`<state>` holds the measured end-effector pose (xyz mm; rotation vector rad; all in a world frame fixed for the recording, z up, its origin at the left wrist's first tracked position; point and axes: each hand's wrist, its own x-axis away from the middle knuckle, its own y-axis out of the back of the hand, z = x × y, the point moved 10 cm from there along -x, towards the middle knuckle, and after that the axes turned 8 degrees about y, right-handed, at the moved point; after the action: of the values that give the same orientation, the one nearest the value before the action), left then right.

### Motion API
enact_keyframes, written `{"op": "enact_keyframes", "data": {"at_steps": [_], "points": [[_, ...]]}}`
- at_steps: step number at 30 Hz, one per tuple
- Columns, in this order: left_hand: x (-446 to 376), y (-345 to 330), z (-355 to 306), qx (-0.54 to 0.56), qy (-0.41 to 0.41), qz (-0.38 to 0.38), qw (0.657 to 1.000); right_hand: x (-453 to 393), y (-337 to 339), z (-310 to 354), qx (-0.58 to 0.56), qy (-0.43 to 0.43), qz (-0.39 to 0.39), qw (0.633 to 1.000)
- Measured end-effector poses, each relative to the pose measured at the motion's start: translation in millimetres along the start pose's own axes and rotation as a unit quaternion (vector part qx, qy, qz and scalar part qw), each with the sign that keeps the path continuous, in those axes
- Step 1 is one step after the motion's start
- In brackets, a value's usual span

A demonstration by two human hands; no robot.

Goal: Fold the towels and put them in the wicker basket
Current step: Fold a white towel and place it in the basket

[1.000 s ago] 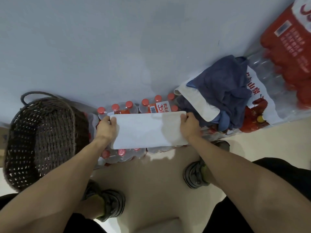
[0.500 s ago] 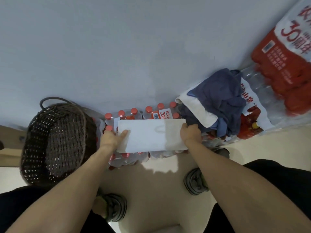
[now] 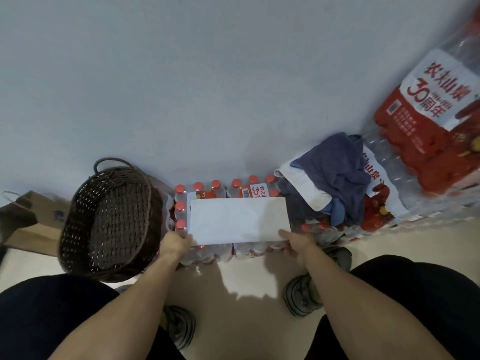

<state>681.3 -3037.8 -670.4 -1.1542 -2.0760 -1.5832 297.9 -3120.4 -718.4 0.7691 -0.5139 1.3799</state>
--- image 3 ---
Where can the person's right hand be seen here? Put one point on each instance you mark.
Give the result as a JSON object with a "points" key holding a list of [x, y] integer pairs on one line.
{"points": [[300, 245]]}

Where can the person's left hand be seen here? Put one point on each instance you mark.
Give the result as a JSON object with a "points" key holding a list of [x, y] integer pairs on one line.
{"points": [[176, 245]]}

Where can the cream towel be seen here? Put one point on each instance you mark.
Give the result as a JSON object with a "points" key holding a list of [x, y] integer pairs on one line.
{"points": [[307, 187]]}

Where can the white towel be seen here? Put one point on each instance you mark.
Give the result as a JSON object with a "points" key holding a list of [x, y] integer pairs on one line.
{"points": [[240, 221]]}

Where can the dark brown wicker basket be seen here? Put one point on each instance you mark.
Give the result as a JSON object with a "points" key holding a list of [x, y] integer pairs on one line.
{"points": [[112, 221]]}

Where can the dark blue towel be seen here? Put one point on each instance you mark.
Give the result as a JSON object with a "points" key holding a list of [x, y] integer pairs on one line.
{"points": [[337, 168]]}

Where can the person's left forearm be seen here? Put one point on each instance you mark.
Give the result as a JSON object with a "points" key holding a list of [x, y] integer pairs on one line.
{"points": [[127, 311]]}

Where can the person's right forearm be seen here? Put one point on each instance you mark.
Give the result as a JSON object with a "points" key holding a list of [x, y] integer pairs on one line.
{"points": [[367, 311]]}

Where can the person's right grey shoe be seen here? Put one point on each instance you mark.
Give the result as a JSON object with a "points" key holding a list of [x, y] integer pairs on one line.
{"points": [[303, 296]]}

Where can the person's grey shoe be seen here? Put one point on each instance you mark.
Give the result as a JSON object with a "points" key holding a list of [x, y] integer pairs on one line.
{"points": [[180, 326], [303, 296]]}

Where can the person's left grey shoe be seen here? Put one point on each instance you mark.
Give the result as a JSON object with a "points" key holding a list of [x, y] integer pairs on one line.
{"points": [[180, 326]]}

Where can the brown paper bag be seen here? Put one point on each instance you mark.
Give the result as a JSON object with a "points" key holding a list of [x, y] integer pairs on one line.
{"points": [[33, 232]]}

